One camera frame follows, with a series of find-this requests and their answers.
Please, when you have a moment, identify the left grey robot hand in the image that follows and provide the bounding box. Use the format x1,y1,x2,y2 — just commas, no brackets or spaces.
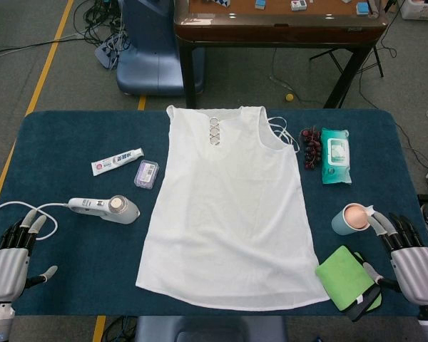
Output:
0,209,58,304

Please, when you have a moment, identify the green wet wipes pack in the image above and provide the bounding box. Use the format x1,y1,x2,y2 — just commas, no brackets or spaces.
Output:
320,128,353,185

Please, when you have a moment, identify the white handheld massager device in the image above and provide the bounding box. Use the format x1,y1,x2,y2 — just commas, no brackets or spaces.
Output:
68,194,141,225

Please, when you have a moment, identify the light blue cup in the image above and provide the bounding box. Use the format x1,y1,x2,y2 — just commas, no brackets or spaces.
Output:
330,202,375,237

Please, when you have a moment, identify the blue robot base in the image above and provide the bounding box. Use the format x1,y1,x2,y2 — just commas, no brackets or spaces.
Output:
115,0,206,98

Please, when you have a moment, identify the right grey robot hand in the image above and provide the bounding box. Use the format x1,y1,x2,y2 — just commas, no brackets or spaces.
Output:
362,212,428,304

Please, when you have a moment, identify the white storage box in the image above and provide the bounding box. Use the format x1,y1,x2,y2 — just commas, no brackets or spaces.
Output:
398,0,428,21

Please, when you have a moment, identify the pink makeup sponge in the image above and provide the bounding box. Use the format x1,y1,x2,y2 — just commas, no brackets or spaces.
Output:
343,204,370,230

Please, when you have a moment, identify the white toothpaste tube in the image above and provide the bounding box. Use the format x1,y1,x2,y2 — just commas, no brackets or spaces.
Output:
91,147,145,177

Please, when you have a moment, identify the white sleeveless top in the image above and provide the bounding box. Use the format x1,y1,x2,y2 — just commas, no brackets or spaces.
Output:
134,104,331,312

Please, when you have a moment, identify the bunch of red grapes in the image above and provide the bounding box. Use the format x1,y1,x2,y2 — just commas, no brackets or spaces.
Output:
299,128,323,170

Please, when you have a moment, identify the brown mahjong table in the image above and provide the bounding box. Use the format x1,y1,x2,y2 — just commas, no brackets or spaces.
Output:
173,0,391,110

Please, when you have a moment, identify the clear purple plastic case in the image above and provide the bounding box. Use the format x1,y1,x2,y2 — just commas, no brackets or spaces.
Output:
133,159,161,190

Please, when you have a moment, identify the grey power strip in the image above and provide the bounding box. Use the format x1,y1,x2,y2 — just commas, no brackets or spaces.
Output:
93,34,130,69

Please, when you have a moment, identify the folded green cloth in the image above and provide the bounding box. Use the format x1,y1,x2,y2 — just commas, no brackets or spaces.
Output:
315,244,383,311

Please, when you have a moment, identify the blue own robot base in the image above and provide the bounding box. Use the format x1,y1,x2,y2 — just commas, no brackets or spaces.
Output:
134,315,287,342

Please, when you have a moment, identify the dark blue table surface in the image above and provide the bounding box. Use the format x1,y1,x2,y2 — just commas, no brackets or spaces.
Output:
0,109,428,318

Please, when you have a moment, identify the white looped cable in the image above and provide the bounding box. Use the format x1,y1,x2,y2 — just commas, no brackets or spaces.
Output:
0,200,72,241

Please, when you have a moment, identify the black floor cable bundle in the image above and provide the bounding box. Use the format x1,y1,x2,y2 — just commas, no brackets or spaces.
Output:
81,0,130,49

